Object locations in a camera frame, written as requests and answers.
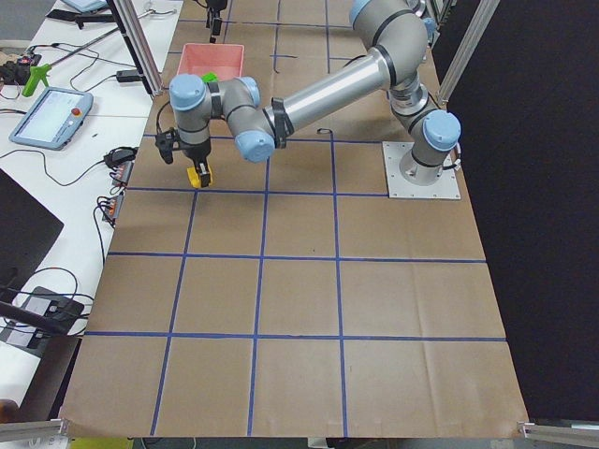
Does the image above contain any green toy block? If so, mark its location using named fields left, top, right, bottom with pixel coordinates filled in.
left=200, top=72, right=219, bottom=83

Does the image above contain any aluminium frame post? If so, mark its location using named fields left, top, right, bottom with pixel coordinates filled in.
left=107, top=0, right=164, bottom=97

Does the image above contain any black monitor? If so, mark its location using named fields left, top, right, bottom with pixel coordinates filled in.
left=1, top=170, right=64, bottom=290

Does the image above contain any teach pendant tablet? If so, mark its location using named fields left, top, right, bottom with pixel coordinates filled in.
left=8, top=87, right=94, bottom=151

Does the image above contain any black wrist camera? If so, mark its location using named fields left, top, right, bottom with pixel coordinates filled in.
left=154, top=128, right=180, bottom=165

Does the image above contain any aluminium rail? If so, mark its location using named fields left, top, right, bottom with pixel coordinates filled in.
left=1, top=419, right=69, bottom=448
left=518, top=423, right=598, bottom=448

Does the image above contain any usb hub with cables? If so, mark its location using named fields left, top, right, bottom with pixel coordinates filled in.
left=96, top=146, right=139, bottom=227

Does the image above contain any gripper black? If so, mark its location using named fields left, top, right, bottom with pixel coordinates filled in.
left=208, top=7, right=223, bottom=36
left=180, top=138, right=212, bottom=187

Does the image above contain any aluminium rail bottom left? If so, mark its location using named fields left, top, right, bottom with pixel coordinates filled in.
left=1, top=419, right=69, bottom=448

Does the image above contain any black power adapter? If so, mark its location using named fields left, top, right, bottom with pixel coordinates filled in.
left=115, top=69, right=142, bottom=83

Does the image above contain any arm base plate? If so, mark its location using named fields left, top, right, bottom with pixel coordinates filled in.
left=382, top=141, right=461, bottom=201

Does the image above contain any aluminium post right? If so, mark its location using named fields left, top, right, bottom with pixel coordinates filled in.
left=437, top=0, right=501, bottom=105

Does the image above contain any aluminium rail bottom right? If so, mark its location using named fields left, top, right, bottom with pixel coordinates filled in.
left=518, top=423, right=598, bottom=448

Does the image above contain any yellow toy block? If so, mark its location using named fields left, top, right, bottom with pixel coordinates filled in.
left=186, top=165, right=213, bottom=189

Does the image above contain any green plastic tool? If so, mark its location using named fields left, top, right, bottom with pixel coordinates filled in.
left=22, top=64, right=51, bottom=97

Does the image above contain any pink plastic box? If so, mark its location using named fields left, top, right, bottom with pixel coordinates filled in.
left=177, top=43, right=244, bottom=80

